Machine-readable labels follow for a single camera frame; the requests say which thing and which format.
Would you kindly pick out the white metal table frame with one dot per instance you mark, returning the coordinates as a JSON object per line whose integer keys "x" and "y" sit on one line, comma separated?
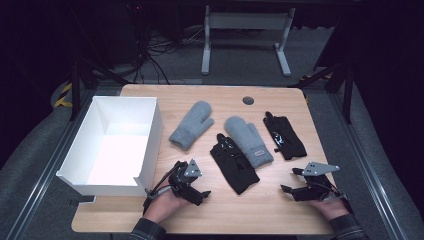
{"x": 246, "y": 20}

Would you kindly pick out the grey mitten with label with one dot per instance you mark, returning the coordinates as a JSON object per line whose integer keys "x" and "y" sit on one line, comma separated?
{"x": 246, "y": 140}

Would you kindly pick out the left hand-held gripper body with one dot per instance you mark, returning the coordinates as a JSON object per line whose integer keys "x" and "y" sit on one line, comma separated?
{"x": 186, "y": 183}

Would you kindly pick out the yellow and black tape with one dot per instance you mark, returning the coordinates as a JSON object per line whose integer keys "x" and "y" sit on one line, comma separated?
{"x": 65, "y": 96}

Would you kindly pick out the aluminium rail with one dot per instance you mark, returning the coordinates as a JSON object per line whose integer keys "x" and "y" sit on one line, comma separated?
{"x": 366, "y": 166}
{"x": 50, "y": 166}

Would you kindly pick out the grey round table grommet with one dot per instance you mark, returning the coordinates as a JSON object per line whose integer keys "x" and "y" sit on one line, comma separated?
{"x": 248, "y": 100}

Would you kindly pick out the person's left hand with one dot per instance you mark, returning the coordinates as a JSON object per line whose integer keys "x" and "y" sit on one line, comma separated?
{"x": 163, "y": 206}

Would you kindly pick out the white open box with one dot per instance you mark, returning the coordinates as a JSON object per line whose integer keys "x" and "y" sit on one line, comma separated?
{"x": 116, "y": 150}

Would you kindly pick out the person's right hand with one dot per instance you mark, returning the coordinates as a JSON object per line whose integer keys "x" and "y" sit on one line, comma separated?
{"x": 330, "y": 209}

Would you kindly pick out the black tripod stand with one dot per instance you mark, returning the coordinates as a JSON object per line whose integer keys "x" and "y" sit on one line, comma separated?
{"x": 348, "y": 90}
{"x": 76, "y": 86}

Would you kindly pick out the plain grey mitten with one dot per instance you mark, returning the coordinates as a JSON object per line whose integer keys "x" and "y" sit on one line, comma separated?
{"x": 191, "y": 126}

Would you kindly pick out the black glove with shiny print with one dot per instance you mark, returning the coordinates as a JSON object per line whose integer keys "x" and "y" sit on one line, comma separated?
{"x": 287, "y": 136}
{"x": 235, "y": 166}

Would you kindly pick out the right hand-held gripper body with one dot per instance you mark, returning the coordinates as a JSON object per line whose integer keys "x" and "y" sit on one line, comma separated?
{"x": 320, "y": 186}

